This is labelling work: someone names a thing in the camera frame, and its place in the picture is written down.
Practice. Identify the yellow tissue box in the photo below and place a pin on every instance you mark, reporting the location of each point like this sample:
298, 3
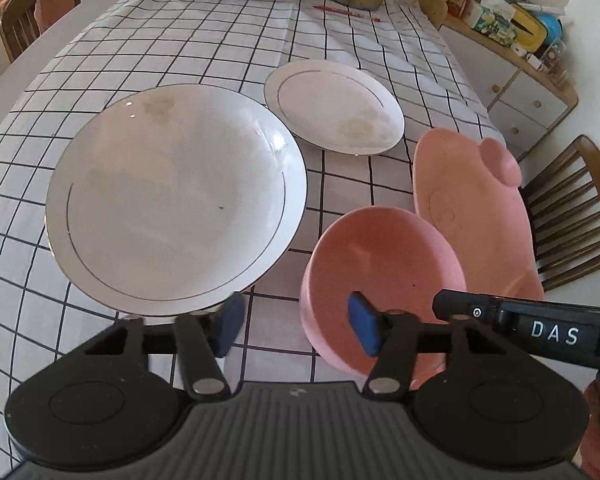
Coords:
527, 30

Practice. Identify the black checked white tablecloth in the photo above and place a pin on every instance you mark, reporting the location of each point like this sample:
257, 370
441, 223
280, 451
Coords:
180, 45

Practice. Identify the white wooden cabinet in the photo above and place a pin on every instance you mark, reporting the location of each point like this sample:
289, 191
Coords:
530, 105

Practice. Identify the red pen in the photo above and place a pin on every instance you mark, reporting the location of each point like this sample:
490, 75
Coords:
345, 11

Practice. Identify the pink bowl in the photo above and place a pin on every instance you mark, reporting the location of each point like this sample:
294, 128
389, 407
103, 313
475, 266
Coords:
380, 260

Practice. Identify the light wooden chair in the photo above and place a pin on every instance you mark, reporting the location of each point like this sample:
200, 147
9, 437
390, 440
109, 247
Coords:
432, 2

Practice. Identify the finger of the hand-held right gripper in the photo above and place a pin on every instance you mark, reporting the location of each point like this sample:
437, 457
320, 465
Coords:
462, 307

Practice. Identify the green white tissue pack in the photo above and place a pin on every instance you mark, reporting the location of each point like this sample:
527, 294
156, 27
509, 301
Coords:
490, 22

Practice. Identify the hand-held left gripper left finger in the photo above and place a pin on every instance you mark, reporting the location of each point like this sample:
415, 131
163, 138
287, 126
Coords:
227, 327

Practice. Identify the pink mouse-shaped plate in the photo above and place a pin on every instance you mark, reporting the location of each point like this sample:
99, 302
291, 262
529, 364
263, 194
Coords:
470, 220

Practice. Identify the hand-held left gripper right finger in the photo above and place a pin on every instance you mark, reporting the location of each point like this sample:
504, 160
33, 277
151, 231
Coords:
365, 327

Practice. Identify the dark wooden chair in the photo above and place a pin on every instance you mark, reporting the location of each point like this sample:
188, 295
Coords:
587, 146
17, 15

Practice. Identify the large white plate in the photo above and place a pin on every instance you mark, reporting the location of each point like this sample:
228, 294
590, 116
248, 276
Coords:
170, 200

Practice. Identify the small white plate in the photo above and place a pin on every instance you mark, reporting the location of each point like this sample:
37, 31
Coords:
330, 105

